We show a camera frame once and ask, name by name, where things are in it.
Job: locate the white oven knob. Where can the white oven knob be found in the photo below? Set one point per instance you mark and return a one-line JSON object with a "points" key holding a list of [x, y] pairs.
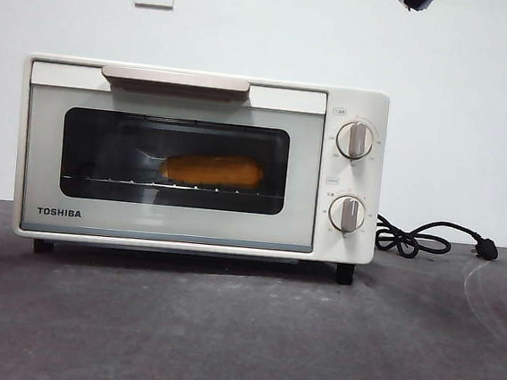
{"points": [[347, 214], [354, 140]]}

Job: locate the white Toshiba toaster oven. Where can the white Toshiba toaster oven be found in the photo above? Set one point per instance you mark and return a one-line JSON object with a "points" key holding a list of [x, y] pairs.
{"points": [[360, 106]]}

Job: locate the yellow corn cob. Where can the yellow corn cob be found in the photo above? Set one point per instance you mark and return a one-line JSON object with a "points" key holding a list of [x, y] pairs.
{"points": [[215, 170]]}

